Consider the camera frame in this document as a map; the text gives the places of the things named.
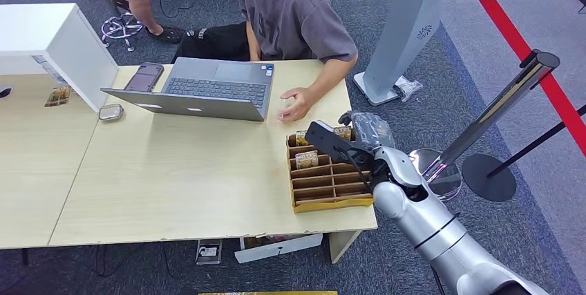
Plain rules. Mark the hotel key card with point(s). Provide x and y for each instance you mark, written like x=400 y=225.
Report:
x=306 y=159
x=342 y=133
x=57 y=97
x=301 y=138

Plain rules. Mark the white board panel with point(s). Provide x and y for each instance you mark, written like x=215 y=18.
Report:
x=279 y=248

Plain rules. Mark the grey laptop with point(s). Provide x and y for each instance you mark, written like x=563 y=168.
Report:
x=215 y=87

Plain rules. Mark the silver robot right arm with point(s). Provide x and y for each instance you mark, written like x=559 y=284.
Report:
x=430 y=224

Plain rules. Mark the black smartphone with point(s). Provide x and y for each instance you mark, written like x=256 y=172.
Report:
x=144 y=78

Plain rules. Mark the grey kiosk stand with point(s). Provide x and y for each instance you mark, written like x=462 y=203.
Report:
x=407 y=27

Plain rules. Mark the wooden table leg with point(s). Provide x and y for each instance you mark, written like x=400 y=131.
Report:
x=341 y=245

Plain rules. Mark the person at desk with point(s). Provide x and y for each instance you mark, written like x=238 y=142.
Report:
x=297 y=18

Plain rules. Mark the small black object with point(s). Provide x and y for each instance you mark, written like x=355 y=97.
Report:
x=4 y=92

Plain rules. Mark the black stanchion post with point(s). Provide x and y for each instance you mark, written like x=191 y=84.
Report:
x=487 y=178

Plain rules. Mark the cardboard card organiser box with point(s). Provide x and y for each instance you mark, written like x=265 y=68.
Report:
x=320 y=183

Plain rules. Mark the chrome stanchion post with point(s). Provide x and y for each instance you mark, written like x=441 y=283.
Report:
x=499 y=105

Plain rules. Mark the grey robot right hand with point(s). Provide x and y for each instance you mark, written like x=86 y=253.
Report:
x=371 y=130

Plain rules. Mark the person's left hand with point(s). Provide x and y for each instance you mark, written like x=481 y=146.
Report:
x=298 y=103

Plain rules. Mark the clear plastic bag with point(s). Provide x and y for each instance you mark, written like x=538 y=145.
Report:
x=408 y=88

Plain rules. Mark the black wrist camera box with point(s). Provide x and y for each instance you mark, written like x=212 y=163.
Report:
x=325 y=139

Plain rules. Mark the white cabinet box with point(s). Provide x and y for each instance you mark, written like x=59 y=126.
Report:
x=36 y=27

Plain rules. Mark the chrome stool base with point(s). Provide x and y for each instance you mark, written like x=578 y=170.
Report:
x=120 y=27

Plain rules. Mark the black sandal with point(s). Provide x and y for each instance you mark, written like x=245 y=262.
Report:
x=170 y=35

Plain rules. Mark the red barrier belt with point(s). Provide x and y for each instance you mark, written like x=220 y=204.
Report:
x=512 y=39

